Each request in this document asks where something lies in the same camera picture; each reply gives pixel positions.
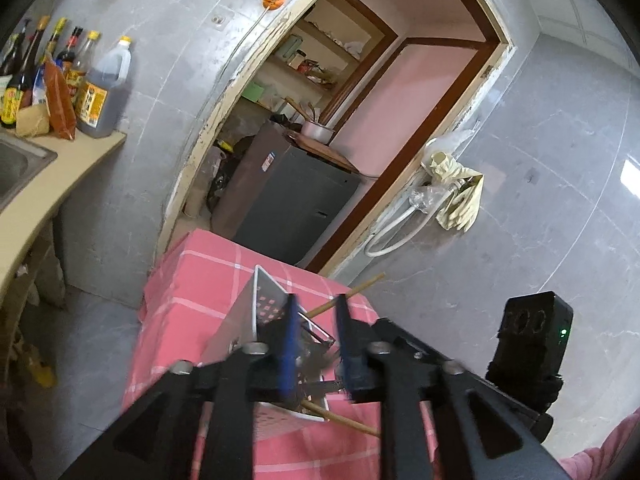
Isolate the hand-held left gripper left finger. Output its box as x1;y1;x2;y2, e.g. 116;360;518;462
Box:
60;294;301;480

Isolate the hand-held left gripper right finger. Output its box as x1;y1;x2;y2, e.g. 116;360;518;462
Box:
335;293;574;480

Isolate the white perforated utensil holder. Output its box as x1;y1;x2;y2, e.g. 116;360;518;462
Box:
200;265;337;433

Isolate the wooden chopstick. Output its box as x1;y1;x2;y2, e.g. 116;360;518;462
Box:
305;272;387;319

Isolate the gold spoon wooden handle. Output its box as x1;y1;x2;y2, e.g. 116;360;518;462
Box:
300;400;382;437

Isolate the person's right forearm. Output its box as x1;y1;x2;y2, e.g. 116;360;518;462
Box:
557;407;640;480

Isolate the pink checked tablecloth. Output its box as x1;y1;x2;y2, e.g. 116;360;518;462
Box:
122;228;441;480

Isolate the grey cabinet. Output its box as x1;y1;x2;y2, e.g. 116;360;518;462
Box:
210;122;362;267

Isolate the yellow rubber glove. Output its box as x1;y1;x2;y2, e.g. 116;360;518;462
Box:
424;151;459;184
436;169;485;233

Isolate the wooden cutting board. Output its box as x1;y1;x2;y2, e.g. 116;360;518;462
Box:
282;130;361;175

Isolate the metal pot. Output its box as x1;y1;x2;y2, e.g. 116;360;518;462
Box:
300;119;336;145

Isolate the clear plastic bag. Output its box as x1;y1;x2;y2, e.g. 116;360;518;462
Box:
410;129;473;211

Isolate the yellow plastic item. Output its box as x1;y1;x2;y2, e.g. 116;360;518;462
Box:
27;345;56;388

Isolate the beige countertop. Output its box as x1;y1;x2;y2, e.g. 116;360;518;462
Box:
0;125;127;301

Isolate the wooden shelf unit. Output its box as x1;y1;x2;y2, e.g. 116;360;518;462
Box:
235;0;401;126

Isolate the large oil jug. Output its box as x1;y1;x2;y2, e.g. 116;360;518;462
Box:
77;36;133;138

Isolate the metal sink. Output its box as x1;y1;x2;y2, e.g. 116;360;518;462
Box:
0;132;58;211

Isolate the orange spice packet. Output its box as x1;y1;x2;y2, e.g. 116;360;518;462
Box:
42;55;77;141

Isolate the beige packet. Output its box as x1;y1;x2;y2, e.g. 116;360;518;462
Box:
15;105;51;138

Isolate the clear bottle yellow cap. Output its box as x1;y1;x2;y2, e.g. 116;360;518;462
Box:
67;31;101;106

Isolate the dark sauce bottle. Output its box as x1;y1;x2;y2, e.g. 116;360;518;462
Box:
0;19;26;78
32;17;68;106
0;16;51;128
55;26;85;78

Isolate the white hose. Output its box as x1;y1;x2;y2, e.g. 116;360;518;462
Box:
364;187;453;258

